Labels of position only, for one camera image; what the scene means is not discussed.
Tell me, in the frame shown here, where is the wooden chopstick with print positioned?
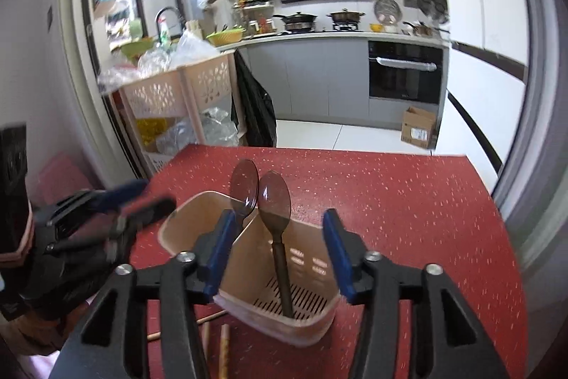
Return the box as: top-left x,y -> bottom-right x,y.
146,310 -> 227,342

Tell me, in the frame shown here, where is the kitchen faucet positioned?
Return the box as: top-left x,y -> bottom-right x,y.
155,7 -> 185,43

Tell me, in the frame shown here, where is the brown translucent spoon left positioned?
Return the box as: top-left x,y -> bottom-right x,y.
229,159 -> 259,229

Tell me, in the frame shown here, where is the brown translucent spoon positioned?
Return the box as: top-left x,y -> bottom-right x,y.
258,170 -> 294,318
229,159 -> 259,229

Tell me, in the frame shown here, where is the wooden chopstick on table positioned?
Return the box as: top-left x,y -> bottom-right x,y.
219,324 -> 230,379

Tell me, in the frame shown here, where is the beige plastic storage rack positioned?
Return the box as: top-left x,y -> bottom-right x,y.
118,50 -> 246,175

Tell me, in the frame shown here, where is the brown translucent spoon right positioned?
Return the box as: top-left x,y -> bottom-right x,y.
258,170 -> 294,318

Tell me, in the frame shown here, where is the pink plastic utensil holder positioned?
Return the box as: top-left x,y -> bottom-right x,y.
158,190 -> 341,347

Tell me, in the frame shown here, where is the black garment hanging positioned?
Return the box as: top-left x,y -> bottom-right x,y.
234,51 -> 277,147

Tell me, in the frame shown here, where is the green basket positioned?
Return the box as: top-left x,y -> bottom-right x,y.
206,28 -> 245,47

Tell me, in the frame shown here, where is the cardboard box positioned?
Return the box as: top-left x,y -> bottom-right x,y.
400,107 -> 436,149

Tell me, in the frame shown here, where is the black cooking pot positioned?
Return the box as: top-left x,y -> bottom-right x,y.
272,11 -> 317,33

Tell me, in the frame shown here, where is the brass lidded pot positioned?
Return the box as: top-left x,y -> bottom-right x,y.
328,9 -> 365,31

